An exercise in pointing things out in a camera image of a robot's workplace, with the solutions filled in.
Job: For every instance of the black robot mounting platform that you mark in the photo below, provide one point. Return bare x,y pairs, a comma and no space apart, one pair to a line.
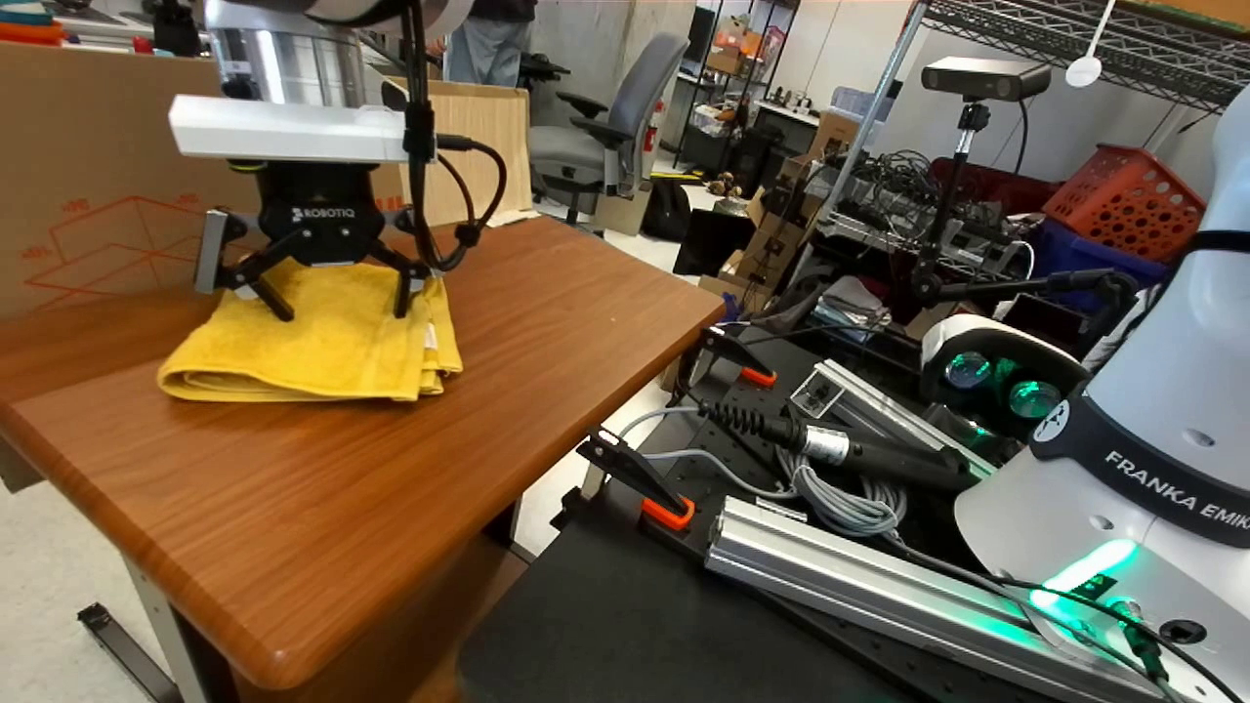
612,627

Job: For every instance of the metal table leg frame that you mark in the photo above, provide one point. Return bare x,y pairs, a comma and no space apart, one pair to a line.
157,627

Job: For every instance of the black camera on stand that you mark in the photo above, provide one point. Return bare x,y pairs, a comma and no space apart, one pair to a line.
981,79

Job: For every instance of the yellow towel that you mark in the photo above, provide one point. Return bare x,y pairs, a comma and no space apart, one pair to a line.
326,354

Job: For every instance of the large cardboard box red print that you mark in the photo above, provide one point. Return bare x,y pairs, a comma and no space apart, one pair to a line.
79,156

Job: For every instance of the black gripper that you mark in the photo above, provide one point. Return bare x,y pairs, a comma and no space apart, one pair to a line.
319,210

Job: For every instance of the white headset green lenses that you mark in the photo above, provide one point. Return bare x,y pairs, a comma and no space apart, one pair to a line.
990,341

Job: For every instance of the grey office chair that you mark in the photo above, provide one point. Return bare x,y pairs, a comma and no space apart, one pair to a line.
645,101

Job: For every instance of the black flat panel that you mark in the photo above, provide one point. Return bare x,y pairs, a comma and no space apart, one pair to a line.
713,238

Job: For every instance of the crumpled plastic bag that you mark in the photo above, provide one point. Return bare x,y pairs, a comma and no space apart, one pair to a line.
851,315

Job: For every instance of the black bag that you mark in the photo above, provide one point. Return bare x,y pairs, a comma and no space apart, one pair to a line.
664,210

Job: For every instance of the standing person in jeans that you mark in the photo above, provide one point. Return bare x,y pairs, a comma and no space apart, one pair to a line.
489,44

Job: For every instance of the light wooden board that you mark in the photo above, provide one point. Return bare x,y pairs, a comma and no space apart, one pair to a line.
480,111

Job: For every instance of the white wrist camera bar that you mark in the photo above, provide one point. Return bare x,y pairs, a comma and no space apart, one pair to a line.
285,125

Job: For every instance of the small cardboard box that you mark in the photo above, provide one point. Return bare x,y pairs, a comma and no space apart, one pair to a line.
776,256

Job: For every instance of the red plastic basket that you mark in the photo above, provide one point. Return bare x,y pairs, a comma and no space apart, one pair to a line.
1117,202

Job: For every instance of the grey metal box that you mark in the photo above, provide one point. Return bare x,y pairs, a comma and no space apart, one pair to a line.
846,397

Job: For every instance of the aluminium profile rail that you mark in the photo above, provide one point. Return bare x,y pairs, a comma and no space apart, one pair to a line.
846,573

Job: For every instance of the blue plastic bin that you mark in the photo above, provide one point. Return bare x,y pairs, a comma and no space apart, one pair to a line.
1078,256

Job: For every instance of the white round hanging tag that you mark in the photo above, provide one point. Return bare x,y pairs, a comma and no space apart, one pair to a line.
1084,70

